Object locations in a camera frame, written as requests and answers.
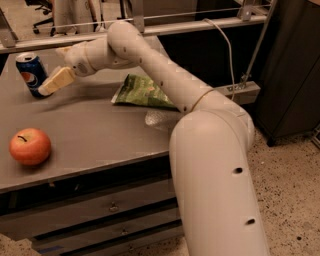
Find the grey drawer cabinet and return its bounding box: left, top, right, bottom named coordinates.
left=0, top=156, right=183, bottom=256

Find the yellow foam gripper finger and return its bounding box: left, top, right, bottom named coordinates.
left=38, top=66, right=75, bottom=96
left=56, top=46, right=71, bottom=57

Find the white cable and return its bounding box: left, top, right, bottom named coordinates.
left=203, top=18, right=236, bottom=101

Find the grey metal rail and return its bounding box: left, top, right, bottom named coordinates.
left=0, top=0, right=277, bottom=54

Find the red apple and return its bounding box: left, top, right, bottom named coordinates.
left=9, top=128, right=51, bottom=166

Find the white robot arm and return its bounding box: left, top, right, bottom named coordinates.
left=39, top=21, right=270, bottom=256

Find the blue pepsi can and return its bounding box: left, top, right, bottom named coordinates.
left=16, top=52, right=48, bottom=98

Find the green kettle chips bag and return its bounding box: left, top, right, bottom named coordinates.
left=111, top=74, right=175, bottom=109

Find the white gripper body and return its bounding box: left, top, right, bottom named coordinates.
left=64, top=42, right=96, bottom=77

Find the diagonal metal rod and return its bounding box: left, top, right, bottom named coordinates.
left=238, top=0, right=278, bottom=89

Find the black office chair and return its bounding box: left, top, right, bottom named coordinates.
left=24, top=0, right=58, bottom=37

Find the grey metal bracket box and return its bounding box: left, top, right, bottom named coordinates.
left=215, top=81, right=261, bottom=105

